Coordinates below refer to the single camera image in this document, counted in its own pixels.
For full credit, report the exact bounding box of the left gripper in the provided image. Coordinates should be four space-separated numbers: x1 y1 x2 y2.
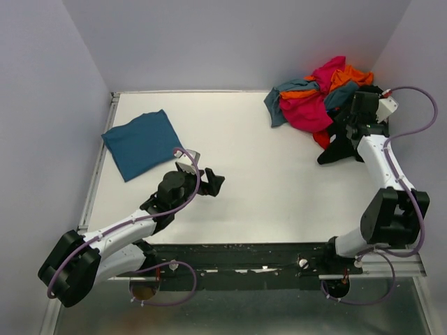
172 167 225 212

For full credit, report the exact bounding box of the black t shirt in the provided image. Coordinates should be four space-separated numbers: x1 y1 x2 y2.
317 94 364 165

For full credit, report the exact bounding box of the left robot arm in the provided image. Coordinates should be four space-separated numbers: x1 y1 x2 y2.
38 167 226 307

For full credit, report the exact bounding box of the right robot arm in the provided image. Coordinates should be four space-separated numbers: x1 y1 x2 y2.
321 90 430 274

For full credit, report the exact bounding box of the grey blue t shirt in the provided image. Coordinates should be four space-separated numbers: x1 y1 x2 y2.
264 79 359 133

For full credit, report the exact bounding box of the orange t shirt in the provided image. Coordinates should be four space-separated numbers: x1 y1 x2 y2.
279 65 374 100

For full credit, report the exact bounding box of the red t shirt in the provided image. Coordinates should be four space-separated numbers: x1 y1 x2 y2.
312 129 330 150

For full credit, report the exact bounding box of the magenta t shirt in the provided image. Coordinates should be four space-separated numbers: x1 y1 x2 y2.
279 56 346 133

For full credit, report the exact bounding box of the folded blue t shirt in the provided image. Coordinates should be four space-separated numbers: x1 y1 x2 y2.
101 110 182 182

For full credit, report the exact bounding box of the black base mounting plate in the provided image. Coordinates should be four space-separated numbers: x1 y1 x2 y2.
127 242 362 292

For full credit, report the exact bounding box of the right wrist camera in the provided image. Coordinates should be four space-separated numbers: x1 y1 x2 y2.
376 89 399 123

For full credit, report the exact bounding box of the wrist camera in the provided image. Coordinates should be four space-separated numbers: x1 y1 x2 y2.
175 149 200 174
376 89 399 123

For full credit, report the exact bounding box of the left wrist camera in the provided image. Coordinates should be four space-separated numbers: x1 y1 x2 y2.
175 149 200 174

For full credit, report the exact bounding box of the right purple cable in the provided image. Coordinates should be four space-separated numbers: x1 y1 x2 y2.
321 85 439 305

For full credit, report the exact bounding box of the purple cable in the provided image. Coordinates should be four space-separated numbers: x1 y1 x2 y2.
47 147 201 308
321 85 439 305

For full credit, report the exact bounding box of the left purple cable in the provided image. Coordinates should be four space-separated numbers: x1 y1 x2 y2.
47 147 201 308

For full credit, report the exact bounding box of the aluminium frame rail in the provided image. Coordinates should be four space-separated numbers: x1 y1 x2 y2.
38 92 122 335

